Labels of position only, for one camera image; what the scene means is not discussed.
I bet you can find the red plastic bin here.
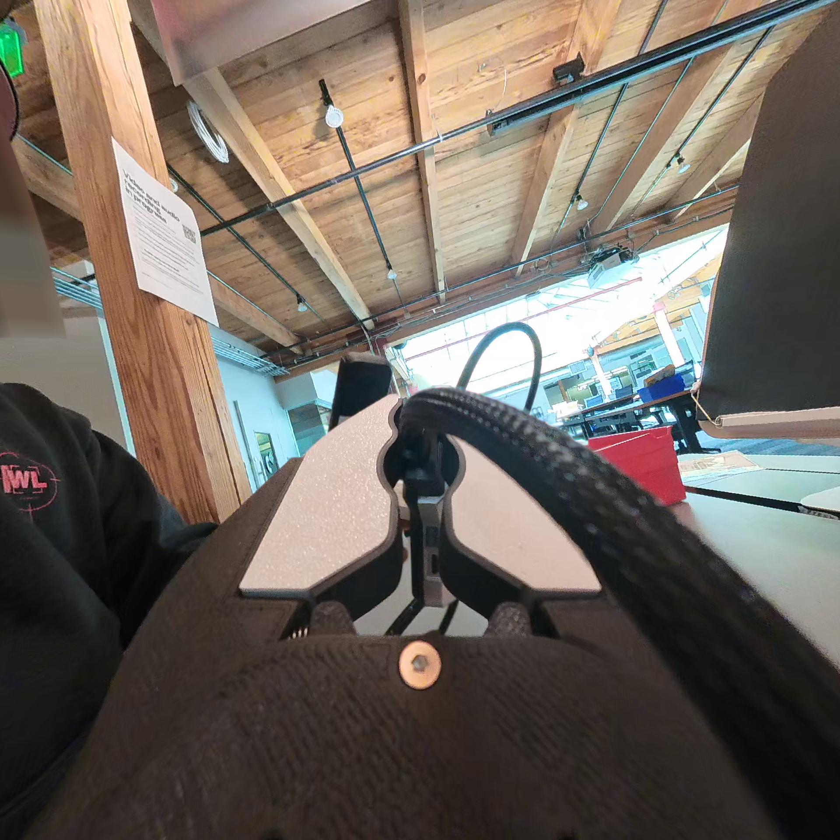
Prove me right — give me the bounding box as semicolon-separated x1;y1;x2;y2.
586;425;688;506

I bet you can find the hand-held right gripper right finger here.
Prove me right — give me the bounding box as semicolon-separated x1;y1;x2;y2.
440;434;602;616

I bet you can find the flat cardboard sheet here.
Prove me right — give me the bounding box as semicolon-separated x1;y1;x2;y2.
678;453;763;481

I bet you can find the person's black hoodie body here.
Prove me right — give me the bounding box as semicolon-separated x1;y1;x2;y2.
0;382;219;840

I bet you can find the white cable coil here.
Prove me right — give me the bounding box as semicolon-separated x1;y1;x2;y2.
185;98;232;165

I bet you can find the thin black cable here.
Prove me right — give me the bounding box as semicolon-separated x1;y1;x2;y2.
455;320;544;413

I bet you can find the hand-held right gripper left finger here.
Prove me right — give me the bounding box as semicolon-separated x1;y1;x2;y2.
238;392;404;616

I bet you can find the blue storage bin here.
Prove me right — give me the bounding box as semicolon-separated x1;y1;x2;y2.
637;376;694;403

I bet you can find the white desk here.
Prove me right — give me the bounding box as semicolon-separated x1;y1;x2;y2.
354;453;840;673

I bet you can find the wooden post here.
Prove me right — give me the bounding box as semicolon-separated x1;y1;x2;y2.
34;0;255;526

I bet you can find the white paper sign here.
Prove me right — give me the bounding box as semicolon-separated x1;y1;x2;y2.
110;136;220;328

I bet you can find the ceiling projector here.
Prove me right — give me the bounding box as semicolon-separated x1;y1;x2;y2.
586;245;636;287

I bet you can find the black board panel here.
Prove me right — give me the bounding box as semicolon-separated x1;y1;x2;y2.
697;0;840;442

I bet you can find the thick black braided cable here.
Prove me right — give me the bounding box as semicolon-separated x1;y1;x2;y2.
397;387;840;840

